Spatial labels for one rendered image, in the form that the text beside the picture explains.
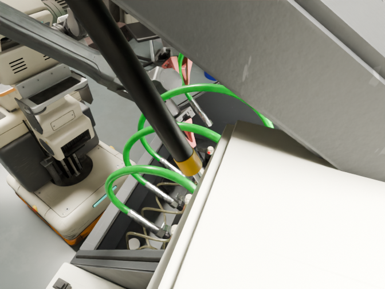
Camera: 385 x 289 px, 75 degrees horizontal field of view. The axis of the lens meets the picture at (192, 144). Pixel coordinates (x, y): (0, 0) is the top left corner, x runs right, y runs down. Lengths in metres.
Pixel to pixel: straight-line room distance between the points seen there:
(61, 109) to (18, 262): 1.08
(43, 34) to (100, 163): 1.32
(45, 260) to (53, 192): 0.42
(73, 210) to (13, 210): 0.66
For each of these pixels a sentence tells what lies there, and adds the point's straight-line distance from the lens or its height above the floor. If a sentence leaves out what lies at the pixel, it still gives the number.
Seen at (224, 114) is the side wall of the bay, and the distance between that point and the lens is 1.00.
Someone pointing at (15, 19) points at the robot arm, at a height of 1.44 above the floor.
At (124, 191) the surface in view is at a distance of 0.84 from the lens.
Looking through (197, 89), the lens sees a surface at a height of 1.37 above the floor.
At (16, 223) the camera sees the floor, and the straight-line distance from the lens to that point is 2.18.
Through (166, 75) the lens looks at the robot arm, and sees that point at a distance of 0.60.
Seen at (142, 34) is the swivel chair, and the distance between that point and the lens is 2.97.
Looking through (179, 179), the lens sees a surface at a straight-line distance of 0.39.
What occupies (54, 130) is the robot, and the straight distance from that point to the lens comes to 1.35.
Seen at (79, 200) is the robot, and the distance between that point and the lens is 1.72.
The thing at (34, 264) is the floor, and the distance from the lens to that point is 1.97.
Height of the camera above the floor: 1.63
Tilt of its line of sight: 46 degrees down
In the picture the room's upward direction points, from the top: straight up
